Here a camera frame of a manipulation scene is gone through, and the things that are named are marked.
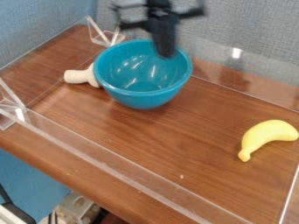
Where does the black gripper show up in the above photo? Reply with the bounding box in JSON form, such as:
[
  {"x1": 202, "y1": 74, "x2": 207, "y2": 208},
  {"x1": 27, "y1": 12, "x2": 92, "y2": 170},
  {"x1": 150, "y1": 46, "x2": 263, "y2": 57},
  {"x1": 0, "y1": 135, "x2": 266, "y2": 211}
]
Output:
[{"x1": 111, "y1": 0, "x2": 206, "y2": 58}]

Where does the blue bowl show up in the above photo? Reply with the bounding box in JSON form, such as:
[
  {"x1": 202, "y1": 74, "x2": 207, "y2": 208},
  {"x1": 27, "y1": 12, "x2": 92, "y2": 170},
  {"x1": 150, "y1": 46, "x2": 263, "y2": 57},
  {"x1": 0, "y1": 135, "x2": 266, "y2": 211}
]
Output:
[{"x1": 94, "y1": 39, "x2": 193, "y2": 109}]

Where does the white and red toy mushroom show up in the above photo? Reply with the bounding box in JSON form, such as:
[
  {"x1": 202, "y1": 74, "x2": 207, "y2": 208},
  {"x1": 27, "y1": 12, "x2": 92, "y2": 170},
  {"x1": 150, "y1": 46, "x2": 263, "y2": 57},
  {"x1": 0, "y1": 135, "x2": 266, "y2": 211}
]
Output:
[{"x1": 64, "y1": 65, "x2": 101, "y2": 88}]

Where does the clear acrylic back barrier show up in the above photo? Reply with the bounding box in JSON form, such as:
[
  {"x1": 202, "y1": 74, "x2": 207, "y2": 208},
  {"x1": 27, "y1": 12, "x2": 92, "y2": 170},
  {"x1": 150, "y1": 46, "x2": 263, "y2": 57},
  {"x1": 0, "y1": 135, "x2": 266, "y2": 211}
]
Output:
[{"x1": 189, "y1": 40, "x2": 299, "y2": 113}]

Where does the clear acrylic barrier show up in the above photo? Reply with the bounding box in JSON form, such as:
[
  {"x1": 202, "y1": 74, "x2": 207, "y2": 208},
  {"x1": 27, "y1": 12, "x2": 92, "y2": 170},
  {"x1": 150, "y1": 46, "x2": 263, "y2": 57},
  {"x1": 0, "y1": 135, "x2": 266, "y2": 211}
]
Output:
[
  {"x1": 0, "y1": 109, "x2": 251, "y2": 224},
  {"x1": 189, "y1": 40, "x2": 299, "y2": 113}
]

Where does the yellow toy banana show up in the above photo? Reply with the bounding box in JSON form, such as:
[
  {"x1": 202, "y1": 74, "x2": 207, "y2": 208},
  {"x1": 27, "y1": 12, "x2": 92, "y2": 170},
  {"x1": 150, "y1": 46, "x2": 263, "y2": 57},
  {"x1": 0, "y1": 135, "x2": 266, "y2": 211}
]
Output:
[{"x1": 238, "y1": 120, "x2": 299, "y2": 162}]

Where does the clear acrylic front barrier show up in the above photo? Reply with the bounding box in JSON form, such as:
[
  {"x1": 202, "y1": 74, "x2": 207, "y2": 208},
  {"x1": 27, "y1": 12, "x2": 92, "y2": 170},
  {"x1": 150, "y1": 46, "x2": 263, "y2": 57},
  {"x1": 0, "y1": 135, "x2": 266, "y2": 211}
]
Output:
[{"x1": 0, "y1": 109, "x2": 251, "y2": 224}]

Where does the white block under table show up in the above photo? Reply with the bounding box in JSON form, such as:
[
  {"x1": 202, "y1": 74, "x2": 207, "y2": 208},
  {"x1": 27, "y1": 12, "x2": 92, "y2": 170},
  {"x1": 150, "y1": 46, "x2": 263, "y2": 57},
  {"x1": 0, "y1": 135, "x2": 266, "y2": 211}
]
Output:
[{"x1": 47, "y1": 192, "x2": 101, "y2": 224}]

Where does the clear acrylic corner bracket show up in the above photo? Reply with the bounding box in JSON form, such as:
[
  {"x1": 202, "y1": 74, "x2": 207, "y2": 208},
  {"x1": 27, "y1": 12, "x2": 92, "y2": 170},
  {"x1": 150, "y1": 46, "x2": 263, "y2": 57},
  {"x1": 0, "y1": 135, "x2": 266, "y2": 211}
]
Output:
[{"x1": 86, "y1": 16, "x2": 127, "y2": 48}]

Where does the clear acrylic left bracket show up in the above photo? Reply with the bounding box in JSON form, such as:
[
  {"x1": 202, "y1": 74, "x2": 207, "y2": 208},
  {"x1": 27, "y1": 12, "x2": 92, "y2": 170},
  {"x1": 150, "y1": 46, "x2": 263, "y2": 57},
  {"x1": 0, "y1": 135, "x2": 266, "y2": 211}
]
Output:
[{"x1": 0, "y1": 78, "x2": 27, "y2": 130}]

